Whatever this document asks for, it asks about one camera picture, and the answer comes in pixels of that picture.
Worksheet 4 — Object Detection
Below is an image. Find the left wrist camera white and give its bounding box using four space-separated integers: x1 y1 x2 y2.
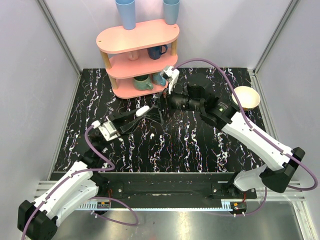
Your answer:
91 120 121 142

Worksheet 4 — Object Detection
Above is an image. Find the pink three-tier shelf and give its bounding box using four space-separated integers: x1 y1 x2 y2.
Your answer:
96 19 180 99

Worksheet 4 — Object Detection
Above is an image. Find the pink mug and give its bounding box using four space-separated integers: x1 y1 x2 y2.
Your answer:
127 50 139 61

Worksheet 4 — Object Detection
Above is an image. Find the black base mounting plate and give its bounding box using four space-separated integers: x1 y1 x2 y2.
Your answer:
103 172 257 211

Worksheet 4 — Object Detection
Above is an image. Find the light blue butterfly mug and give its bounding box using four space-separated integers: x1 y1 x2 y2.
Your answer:
152 72 166 87

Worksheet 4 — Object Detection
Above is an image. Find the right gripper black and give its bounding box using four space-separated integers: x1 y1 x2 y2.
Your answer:
143 79 204 124

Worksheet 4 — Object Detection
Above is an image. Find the left light blue cup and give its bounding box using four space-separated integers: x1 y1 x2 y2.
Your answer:
115 0 136 30

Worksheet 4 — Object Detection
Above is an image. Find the white earbud charging case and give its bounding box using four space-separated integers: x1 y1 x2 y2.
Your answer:
135 105 150 117

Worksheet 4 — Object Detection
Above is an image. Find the right light blue cup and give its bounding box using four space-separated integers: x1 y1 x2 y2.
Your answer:
163 0 180 25

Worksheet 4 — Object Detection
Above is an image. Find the light blue cup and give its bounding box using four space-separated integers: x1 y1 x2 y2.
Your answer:
163 0 180 25
115 0 136 30

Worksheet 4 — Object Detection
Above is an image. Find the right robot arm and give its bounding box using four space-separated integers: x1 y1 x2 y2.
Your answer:
157 72 305 199

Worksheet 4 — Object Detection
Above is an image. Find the green ceramic mug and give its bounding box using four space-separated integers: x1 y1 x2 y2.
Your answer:
133 74 154 91

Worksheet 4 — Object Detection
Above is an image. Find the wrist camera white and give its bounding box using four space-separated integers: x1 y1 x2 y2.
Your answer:
160 66 180 94
91 120 121 142

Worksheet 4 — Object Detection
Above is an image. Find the dark blue mug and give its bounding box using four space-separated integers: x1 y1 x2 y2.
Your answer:
147 44 168 60

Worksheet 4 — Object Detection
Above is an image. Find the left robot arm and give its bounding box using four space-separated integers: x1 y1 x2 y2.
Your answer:
17 105 163 240

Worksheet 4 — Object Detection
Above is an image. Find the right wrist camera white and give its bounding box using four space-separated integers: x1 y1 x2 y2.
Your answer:
160 66 180 94

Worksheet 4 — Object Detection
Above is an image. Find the cream bowl green outside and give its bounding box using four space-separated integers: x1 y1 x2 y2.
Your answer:
234 86 261 112

